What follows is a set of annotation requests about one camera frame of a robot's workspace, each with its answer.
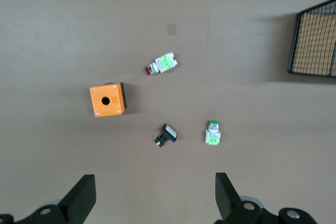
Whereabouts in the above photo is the green push button switch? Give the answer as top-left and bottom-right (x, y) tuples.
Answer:
(204, 120), (221, 146)

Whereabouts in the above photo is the black wire rack wooden shelf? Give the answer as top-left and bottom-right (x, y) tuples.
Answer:
(287, 0), (336, 78)

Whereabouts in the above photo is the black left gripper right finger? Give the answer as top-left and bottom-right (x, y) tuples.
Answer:
(215, 173), (274, 224)

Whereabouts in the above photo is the green white switch component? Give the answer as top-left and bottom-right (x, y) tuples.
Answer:
(144, 51), (179, 76)

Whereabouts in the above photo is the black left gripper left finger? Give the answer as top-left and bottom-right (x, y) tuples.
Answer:
(28, 174), (97, 224)

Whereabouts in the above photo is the black switch white rectangular face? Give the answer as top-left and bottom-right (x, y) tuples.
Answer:
(153, 123), (178, 148)

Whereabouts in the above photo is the orange button box with hole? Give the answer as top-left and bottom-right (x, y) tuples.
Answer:
(89, 82), (128, 118)

